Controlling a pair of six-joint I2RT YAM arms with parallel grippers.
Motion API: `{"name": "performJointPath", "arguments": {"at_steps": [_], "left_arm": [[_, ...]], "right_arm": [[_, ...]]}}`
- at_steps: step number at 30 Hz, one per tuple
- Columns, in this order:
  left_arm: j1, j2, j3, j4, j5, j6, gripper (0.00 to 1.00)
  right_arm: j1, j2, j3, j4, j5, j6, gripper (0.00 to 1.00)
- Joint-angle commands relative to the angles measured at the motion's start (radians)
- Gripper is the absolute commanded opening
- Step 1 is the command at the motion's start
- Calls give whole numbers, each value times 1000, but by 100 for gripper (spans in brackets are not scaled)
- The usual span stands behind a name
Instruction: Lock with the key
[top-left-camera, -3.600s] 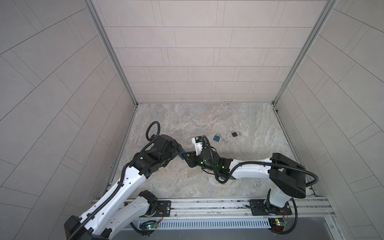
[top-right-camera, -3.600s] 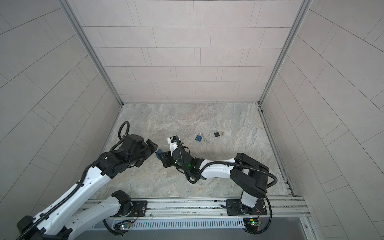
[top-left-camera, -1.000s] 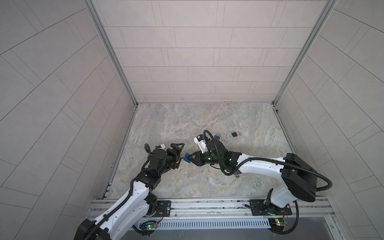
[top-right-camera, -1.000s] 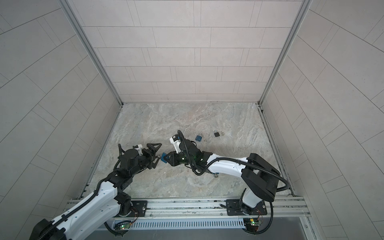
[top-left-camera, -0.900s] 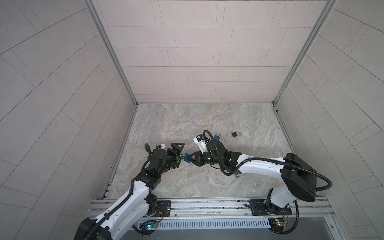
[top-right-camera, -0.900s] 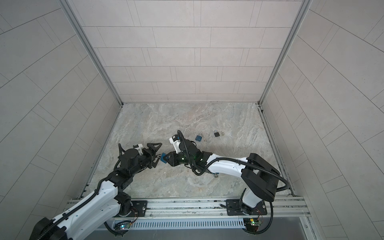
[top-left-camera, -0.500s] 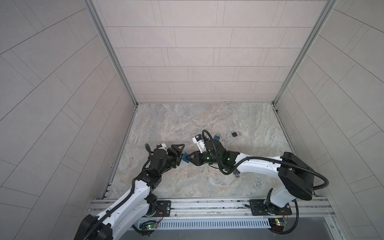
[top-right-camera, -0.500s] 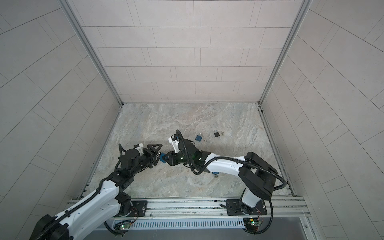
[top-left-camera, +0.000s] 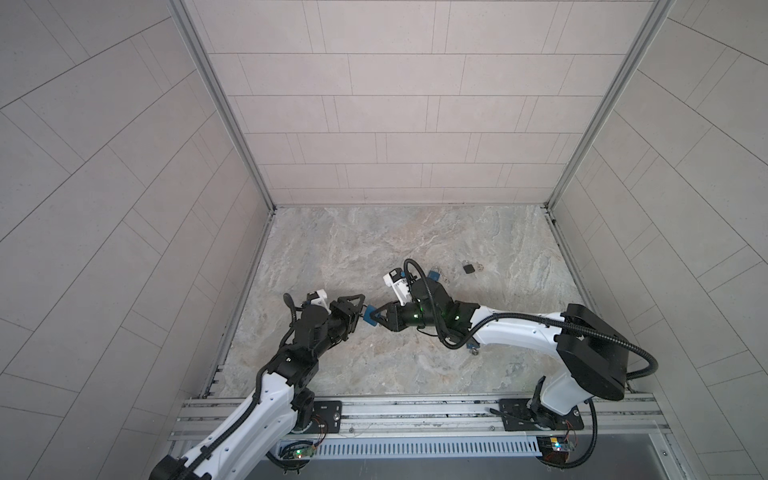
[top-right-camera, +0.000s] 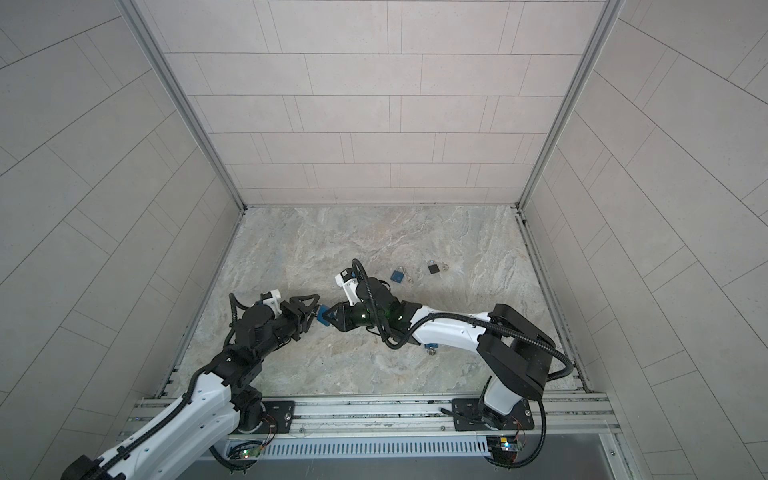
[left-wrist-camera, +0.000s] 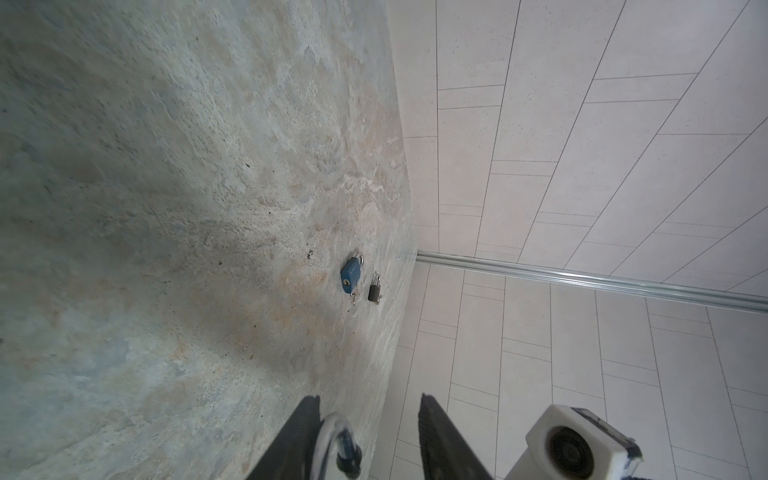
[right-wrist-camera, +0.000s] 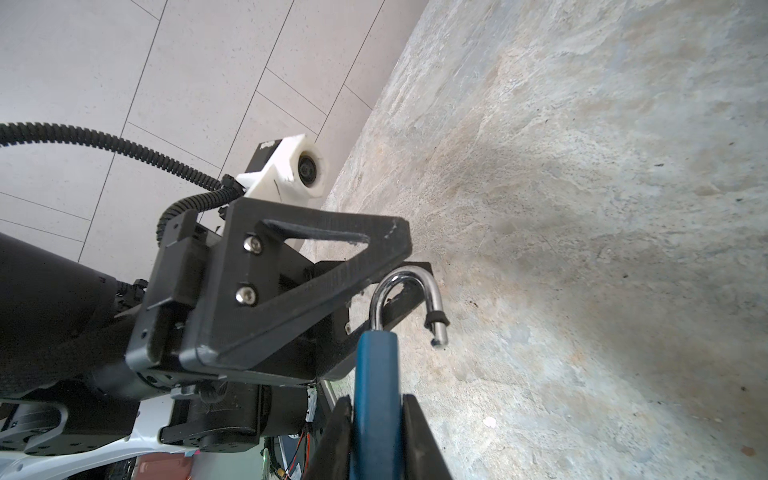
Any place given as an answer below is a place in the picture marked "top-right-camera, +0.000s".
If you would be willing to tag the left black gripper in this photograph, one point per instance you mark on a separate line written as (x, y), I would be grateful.
(298, 318)

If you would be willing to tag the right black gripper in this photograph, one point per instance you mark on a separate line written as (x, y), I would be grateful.
(344, 322)

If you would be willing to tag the small blue padlock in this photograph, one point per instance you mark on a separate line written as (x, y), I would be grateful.
(400, 275)

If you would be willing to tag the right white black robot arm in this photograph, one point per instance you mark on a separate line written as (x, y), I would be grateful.
(522, 358)

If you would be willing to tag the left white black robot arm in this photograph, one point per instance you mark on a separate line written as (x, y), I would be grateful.
(219, 399)

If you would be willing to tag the white vent grille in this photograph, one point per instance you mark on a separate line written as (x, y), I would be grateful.
(371, 447)

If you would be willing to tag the left green circuit board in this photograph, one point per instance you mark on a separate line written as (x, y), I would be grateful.
(247, 451)

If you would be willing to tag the right circuit board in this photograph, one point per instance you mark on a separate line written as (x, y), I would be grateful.
(504, 449)

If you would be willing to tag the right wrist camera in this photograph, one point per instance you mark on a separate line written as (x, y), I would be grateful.
(347, 280)

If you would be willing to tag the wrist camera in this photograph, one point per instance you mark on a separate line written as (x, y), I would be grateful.
(273, 300)
(347, 280)

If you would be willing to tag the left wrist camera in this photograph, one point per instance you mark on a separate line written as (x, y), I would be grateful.
(273, 300)

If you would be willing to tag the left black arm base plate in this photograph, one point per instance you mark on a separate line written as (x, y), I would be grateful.
(270, 417)

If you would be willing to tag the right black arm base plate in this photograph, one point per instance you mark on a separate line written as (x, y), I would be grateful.
(469, 414)

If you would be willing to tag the aluminium mounting rail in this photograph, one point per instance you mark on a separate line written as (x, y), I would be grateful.
(560, 412)

